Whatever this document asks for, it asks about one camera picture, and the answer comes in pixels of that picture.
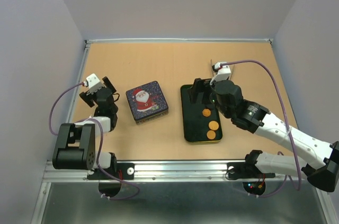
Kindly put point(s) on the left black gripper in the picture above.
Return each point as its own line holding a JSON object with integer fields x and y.
{"x": 89, "y": 99}

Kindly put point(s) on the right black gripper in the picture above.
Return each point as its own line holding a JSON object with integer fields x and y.
{"x": 198, "y": 86}

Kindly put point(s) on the gold tin lid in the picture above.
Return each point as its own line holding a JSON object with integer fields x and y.
{"x": 146, "y": 96}

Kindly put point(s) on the gold cookie tin box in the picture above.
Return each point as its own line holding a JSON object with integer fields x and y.
{"x": 148, "y": 115}

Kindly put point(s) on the metal tongs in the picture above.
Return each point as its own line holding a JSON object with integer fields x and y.
{"x": 225, "y": 73}

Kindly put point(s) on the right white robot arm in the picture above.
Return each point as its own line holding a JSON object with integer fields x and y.
{"x": 313, "y": 159}

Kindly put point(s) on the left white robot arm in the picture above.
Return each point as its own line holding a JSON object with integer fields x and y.
{"x": 75, "y": 145}

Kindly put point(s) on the orange swirl cookie right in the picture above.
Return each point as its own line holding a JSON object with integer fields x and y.
{"x": 206, "y": 112}

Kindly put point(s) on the black tray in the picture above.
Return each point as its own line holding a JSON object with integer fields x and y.
{"x": 195, "y": 125}

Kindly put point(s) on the round orange cookie upper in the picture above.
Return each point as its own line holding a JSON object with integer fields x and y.
{"x": 213, "y": 125}

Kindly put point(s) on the round orange cookie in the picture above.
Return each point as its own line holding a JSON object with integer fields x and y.
{"x": 211, "y": 135}
{"x": 213, "y": 125}

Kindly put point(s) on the round orange cookie lower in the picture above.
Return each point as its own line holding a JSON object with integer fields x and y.
{"x": 211, "y": 135}

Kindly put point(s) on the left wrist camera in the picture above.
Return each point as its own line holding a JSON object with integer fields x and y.
{"x": 93, "y": 84}

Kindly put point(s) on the aluminium rail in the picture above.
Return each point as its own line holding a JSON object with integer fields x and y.
{"x": 151, "y": 171}

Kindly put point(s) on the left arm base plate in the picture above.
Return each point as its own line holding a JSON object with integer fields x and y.
{"x": 119, "y": 171}

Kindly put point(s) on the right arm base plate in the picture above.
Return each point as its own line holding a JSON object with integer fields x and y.
{"x": 241, "y": 170}

